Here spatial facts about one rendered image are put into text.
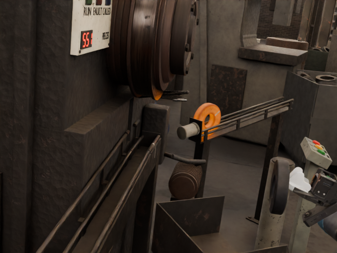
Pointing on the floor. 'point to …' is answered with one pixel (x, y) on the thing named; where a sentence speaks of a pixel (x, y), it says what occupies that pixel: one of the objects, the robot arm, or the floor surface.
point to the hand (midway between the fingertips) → (280, 180)
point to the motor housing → (184, 181)
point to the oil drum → (288, 44)
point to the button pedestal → (297, 243)
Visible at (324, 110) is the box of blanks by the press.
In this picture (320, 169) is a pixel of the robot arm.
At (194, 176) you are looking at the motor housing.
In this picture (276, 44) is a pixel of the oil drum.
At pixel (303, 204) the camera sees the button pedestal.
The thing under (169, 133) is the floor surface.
